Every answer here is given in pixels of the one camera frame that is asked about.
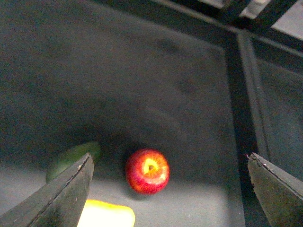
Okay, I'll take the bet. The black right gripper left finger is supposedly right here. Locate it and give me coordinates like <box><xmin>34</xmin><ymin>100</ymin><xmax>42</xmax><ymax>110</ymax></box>
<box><xmin>0</xmin><ymin>153</ymin><xmax>94</xmax><ymax>227</ymax></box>

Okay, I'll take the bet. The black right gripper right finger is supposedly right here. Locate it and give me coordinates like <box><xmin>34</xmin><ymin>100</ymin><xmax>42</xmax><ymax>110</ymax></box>
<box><xmin>248</xmin><ymin>153</ymin><xmax>303</xmax><ymax>227</ymax></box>

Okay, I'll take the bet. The yellow mango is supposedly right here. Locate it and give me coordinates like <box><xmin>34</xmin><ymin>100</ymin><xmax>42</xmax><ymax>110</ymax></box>
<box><xmin>77</xmin><ymin>199</ymin><xmax>135</xmax><ymax>227</ymax></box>

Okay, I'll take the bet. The green avocado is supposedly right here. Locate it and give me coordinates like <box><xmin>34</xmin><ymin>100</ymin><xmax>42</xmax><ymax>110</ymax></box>
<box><xmin>45</xmin><ymin>141</ymin><xmax>101</xmax><ymax>183</ymax></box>

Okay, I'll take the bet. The red apple front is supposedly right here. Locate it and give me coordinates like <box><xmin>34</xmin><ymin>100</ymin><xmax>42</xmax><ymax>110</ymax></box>
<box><xmin>125</xmin><ymin>148</ymin><xmax>170</xmax><ymax>195</ymax></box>

